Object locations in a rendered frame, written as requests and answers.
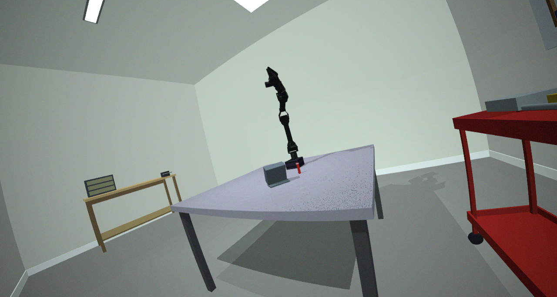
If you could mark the grey sloped panel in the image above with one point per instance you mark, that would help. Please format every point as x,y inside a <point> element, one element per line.
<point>275,174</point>

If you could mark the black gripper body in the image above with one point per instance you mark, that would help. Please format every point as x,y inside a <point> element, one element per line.
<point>275,80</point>

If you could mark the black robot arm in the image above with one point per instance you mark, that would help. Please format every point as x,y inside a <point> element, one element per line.
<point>282,96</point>

